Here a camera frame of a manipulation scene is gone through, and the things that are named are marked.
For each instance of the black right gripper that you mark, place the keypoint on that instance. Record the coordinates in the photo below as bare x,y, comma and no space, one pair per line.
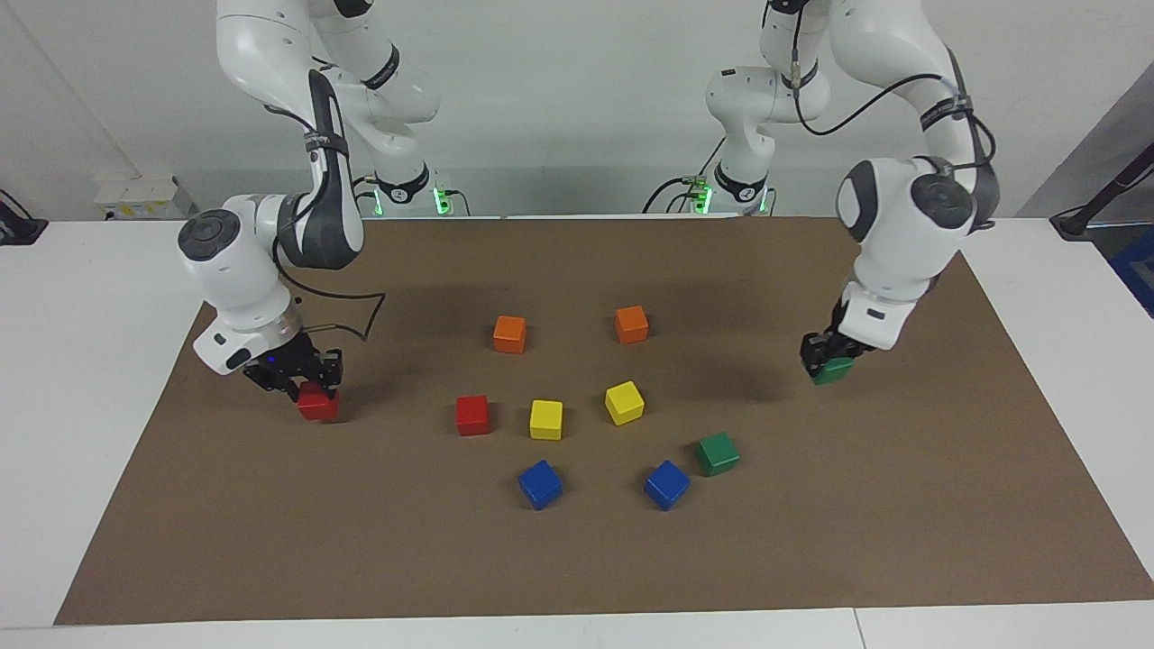
279,365

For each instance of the blue wooden cube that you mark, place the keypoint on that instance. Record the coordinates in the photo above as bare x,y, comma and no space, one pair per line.
667,484
540,484

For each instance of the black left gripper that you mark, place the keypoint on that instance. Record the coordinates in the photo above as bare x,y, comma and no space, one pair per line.
846,332

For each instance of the brown table mat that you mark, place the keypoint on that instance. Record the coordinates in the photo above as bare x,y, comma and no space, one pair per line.
361,541

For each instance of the red wooden cube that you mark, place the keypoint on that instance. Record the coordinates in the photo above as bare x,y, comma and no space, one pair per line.
317,403
471,415

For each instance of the black clamp mount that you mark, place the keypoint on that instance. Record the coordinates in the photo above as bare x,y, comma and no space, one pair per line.
18,230

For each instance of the orange wooden cube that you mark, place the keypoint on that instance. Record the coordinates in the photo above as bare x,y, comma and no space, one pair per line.
509,333
631,324

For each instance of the black stand leg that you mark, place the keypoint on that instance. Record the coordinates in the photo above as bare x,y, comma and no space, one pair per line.
1073,221

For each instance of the white power strip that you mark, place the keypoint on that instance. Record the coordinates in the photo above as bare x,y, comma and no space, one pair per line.
135,194

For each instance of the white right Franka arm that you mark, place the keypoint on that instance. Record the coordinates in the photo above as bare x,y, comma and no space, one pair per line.
243,261

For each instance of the blue crate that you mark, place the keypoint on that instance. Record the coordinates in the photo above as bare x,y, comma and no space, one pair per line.
1138,270

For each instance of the yellow wooden cube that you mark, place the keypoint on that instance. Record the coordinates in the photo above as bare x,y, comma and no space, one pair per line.
545,419
624,402

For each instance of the green wooden cube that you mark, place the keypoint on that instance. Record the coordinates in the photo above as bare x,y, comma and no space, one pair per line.
833,370
718,453

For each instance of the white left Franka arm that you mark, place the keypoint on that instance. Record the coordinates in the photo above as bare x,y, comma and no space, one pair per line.
902,243

